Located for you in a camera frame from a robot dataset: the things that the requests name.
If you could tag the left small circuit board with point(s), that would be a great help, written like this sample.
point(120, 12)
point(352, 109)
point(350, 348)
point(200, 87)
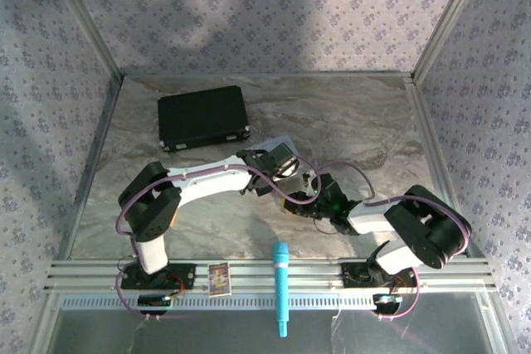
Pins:
point(153, 300)

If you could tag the purple picture card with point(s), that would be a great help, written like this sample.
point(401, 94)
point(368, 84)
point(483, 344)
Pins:
point(219, 279)

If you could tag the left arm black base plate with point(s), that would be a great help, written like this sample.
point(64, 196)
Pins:
point(186, 275)

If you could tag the aluminium mounting rail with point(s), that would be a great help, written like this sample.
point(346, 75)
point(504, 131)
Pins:
point(249, 271)

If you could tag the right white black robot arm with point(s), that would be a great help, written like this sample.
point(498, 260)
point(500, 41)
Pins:
point(369, 217)

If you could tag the right small circuit board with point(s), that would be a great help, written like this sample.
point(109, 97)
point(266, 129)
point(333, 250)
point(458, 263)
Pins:
point(386, 300)

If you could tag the cyan marker pen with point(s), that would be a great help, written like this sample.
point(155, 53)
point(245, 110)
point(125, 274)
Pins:
point(280, 279)

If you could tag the aluminium rear rail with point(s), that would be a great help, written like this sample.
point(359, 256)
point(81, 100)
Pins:
point(269, 75)

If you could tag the small circuit board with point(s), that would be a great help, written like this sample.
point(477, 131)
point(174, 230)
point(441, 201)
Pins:
point(386, 300)
point(153, 300)

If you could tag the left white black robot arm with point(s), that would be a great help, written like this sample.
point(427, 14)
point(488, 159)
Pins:
point(207, 186)

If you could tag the aluminium side rail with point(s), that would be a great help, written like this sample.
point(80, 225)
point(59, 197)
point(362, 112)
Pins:
point(430, 134)
point(94, 155)

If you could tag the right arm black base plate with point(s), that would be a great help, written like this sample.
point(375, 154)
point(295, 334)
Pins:
point(352, 277)

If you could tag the aluminium frame post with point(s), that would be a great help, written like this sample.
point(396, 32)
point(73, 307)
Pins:
point(448, 18)
point(86, 18)

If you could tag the grey metal panel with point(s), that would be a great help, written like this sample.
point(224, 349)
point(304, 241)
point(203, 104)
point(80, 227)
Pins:
point(207, 333)

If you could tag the black hard case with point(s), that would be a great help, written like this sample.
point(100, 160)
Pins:
point(201, 115)

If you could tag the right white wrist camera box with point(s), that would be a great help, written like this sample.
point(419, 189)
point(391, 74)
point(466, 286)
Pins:
point(310, 184)

